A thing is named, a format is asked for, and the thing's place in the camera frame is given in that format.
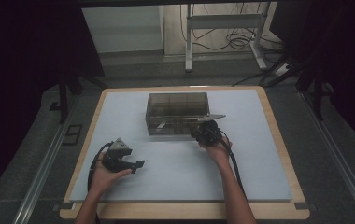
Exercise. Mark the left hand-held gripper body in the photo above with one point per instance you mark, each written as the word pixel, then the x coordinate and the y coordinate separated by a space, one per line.
pixel 115 160

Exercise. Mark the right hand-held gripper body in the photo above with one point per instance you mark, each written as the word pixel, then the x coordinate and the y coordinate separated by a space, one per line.
pixel 210 133

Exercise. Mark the transparent grey drawer box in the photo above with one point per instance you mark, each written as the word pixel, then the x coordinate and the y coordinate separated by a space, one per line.
pixel 175 107

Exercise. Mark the person's right hand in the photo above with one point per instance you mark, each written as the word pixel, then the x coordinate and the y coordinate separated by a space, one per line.
pixel 219 154

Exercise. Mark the person's left hand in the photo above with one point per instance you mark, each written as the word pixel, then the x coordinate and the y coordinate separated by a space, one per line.
pixel 102 180

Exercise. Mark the light blue mat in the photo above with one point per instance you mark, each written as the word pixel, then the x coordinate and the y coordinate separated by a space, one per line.
pixel 166 180

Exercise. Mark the wooden table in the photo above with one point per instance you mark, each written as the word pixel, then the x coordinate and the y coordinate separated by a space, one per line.
pixel 181 211

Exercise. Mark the grey tape strip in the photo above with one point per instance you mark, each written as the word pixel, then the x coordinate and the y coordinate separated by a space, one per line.
pixel 63 207
pixel 305 206

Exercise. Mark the black stand legs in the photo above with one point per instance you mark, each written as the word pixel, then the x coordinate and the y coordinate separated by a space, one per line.
pixel 318 96
pixel 63 99

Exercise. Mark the white power strip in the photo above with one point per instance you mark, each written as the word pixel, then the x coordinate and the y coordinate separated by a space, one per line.
pixel 282 70

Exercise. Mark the white metal stand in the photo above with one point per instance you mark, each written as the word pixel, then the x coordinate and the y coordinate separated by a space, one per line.
pixel 225 21

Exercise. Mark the white cabinet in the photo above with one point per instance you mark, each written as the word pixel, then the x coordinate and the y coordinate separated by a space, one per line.
pixel 122 29

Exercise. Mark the dark curtain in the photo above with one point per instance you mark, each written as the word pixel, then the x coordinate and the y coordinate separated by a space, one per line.
pixel 337 56

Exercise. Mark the metal floor rail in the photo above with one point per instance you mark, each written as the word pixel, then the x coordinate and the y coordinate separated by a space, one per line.
pixel 41 174
pixel 337 155

